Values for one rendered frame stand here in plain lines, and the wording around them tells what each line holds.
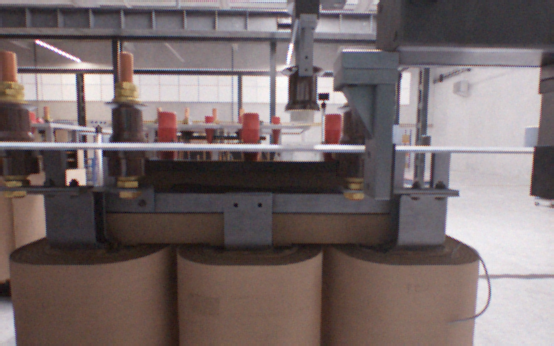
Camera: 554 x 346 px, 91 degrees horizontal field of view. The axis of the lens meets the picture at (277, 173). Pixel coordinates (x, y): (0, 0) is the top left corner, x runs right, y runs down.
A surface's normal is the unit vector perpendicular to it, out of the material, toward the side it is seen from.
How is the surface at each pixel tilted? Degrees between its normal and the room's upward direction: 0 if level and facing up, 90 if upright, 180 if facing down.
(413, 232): 90
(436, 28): 90
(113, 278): 90
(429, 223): 90
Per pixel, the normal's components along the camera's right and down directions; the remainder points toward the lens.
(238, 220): 0.02, 0.08
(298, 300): 0.44, 0.08
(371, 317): -0.41, 0.07
